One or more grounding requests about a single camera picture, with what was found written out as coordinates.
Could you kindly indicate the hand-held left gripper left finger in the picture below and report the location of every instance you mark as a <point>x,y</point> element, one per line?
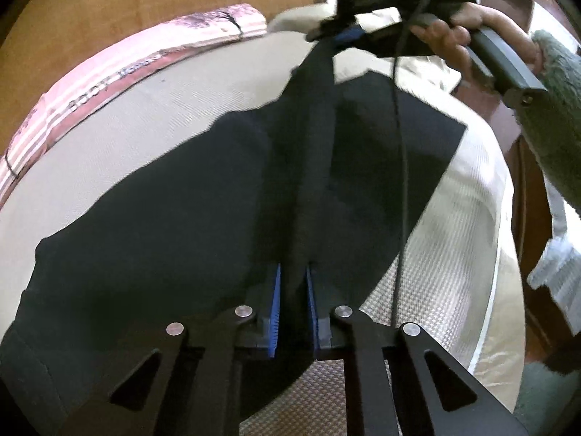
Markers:
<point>273,309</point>

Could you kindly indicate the white ribbed cloth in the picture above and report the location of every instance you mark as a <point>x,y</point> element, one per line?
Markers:
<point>558,263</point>

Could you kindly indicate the pink striped pillow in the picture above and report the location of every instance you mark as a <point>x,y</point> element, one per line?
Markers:
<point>90,81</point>

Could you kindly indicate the beige woven bed mat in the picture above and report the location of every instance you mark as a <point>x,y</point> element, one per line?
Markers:
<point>113,136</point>

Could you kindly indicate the black pants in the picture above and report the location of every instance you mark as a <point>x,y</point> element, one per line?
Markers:
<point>159,236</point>

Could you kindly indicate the green fuzzy cloth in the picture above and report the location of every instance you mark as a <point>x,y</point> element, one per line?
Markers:
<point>549,395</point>

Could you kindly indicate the person's right hand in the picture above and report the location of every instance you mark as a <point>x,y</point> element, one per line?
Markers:
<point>447,41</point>

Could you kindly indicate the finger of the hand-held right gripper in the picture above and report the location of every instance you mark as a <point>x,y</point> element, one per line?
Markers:
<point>347,36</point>

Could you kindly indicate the person's right forearm green sleeve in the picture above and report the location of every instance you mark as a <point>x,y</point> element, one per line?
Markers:
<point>558,122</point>

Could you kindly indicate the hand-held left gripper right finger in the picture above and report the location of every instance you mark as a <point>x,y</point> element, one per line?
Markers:
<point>312,309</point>

